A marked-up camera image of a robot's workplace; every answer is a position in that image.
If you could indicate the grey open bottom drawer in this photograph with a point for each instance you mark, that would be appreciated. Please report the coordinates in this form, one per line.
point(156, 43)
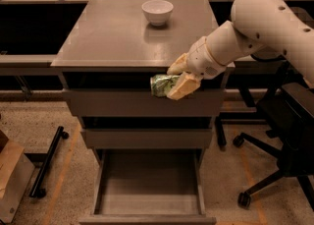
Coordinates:
point(148, 187)

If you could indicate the cardboard box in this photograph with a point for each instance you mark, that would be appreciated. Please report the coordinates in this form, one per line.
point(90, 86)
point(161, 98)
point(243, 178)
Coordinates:
point(15, 172)

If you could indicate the grey top drawer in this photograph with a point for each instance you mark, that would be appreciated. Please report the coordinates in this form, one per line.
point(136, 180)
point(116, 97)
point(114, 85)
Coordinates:
point(141, 103)

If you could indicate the white ceramic bowl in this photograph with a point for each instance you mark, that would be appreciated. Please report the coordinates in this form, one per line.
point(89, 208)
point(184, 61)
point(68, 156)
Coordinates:
point(157, 12)

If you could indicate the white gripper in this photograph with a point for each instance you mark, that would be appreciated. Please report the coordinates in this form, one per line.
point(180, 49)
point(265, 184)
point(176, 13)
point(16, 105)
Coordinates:
point(203, 59)

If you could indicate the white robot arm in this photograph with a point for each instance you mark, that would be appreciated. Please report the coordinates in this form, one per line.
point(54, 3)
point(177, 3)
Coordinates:
point(254, 25)

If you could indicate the black office chair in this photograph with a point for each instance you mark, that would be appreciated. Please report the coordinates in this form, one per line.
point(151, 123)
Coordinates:
point(284, 107)

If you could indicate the grey middle drawer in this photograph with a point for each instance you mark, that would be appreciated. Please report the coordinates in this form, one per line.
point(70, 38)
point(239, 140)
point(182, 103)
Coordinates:
point(145, 139)

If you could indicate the grey drawer cabinet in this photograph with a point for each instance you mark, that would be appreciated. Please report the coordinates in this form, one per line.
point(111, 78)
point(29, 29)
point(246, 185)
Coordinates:
point(100, 80)

